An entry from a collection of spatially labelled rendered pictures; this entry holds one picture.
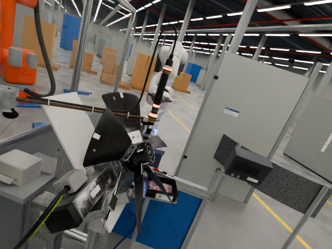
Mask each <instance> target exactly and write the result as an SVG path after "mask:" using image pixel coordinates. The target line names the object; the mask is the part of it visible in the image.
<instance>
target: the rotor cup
mask: <svg viewBox="0 0 332 249"><path fill-rule="evenodd" d="M136 145H137V147H136V149H135V150H134V152H133V153H132V155H131V156H130V158H129V159H128V160H127V161H123V160H121V162H122V164H123V167H124V168H125V170H126V171H128V172H130V173H132V172H134V170H135V169H136V168H137V166H138V165H139V163H140V162H141V163H142V166H147V165H150V164H153V163H154V161H155V152H154V149H153V147H152V145H151V143H150V142H149V141H142V142H140V143H137V144H136ZM141 149H143V151H140V152H137V151H138V150H141ZM148 150H150V152H151V153H150V154H149V152H148ZM145 163H148V164H145ZM143 164H145V165H143Z"/></svg>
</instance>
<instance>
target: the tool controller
mask: <svg viewBox="0 0 332 249"><path fill-rule="evenodd" d="M272 169H273V166H272V163H271V160H270V158H268V157H265V156H262V155H259V154H256V153H254V152H251V151H248V150H245V149H242V148H239V147H237V146H235V147H234V149H233V150H232V152H231V154H230V155H229V157H228V159H227V160H226V162H225V164H224V171H225V174H226V175H229V176H232V177H235V178H237V179H240V180H243V181H246V182H248V183H251V184H254V185H257V186H260V184H261V183H262V182H263V181H264V179H265V178H266V177H267V176H268V174H269V173H270V172H271V171H272Z"/></svg>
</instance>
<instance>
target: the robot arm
mask: <svg viewBox="0 0 332 249"><path fill-rule="evenodd" d="M173 45H174V42H173V43H172V44H171V46H163V47H161V48H160V50H159V59H160V61H161V64H162V70H163V67H164V66H165V67H168V68H171V69H172V71H171V74H170V75H169V77H168V80H167V83H166V87H165V90H164V93H163V96H162V98H161V101H160V106H159V109H158V112H157V114H158V116H157V119H156V122H155V123H154V126H153V129H152V132H154V129H155V128H157V129H158V125H159V122H160V119H161V116H162V114H163V113H164V112H166V111H167V110H169V109H170V108H171V107H172V105H173V99H172V96H173V89H172V88H171V87H170V86H169V85H170V83H171V80H172V79H174V78H176V76H177V72H178V68H179V64H185V63H186V62H187V60H188V53H187V51H186V50H185V49H184V48H183V46H182V43H181V42H179V41H176V45H175V49H174V53H173V59H172V60H173V65H172V67H170V66H167V65H165V63H166V60H167V59H169V56H170V54H171V52H172V49H173ZM162 73H163V72H162V71H160V72H158V73H157V74H155V75H154V76H153V77H152V79H151V81H150V84H149V87H148V92H147V93H148V94H147V97H146V101H147V103H148V104H150V105H152V104H153V101H154V98H155V94H156V91H157V88H158V84H159V81H160V77H161V74H162Z"/></svg>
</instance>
